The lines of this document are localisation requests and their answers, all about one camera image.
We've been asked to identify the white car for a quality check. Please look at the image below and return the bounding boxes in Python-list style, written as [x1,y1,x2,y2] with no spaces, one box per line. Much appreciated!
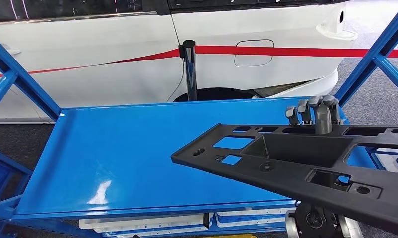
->
[0,0,359,125]

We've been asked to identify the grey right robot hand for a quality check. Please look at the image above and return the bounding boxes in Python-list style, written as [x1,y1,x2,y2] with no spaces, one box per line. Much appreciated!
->
[285,94,346,136]

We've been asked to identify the white plastic bin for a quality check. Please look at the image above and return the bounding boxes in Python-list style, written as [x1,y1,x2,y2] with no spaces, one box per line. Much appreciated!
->
[79,213,214,233]
[215,213,287,228]
[375,152,398,172]
[215,207,297,218]
[102,227,213,238]

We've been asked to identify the black plastic plate part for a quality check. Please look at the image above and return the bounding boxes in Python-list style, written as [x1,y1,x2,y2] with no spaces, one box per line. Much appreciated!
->
[171,123,398,237]

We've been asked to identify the red barrier belt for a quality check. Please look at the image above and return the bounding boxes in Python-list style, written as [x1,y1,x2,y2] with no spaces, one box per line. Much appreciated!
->
[194,45,398,59]

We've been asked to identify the black stanchion post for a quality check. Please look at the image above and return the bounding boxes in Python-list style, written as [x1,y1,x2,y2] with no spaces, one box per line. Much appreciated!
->
[178,39,199,102]

